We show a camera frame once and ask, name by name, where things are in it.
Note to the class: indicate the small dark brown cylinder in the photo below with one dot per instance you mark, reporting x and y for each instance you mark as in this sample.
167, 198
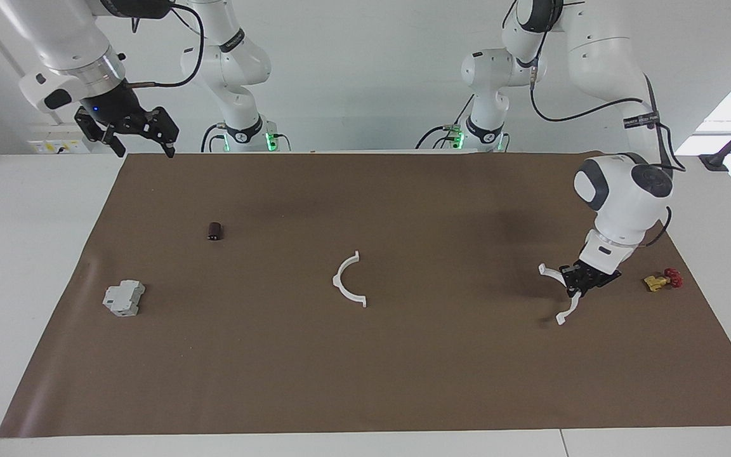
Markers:
215, 231

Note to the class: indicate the white half pipe clamp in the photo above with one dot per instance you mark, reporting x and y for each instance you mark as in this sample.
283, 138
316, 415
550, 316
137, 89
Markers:
335, 280
570, 311

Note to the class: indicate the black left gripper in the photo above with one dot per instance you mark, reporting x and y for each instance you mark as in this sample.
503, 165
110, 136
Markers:
597, 274

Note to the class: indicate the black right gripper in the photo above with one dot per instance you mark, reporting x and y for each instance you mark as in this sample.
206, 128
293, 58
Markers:
118, 111

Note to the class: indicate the white circuit breaker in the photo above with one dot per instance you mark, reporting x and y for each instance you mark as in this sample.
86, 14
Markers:
123, 299

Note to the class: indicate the brown table mat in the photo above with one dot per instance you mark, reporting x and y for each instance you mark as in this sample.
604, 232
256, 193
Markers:
403, 368

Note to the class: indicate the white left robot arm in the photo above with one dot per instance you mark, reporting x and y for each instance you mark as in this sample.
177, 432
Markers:
625, 190

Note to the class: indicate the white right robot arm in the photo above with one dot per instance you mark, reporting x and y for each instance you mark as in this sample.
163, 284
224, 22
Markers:
54, 38

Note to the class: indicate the white wall socket box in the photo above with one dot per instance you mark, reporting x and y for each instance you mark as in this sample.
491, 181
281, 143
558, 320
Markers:
61, 145

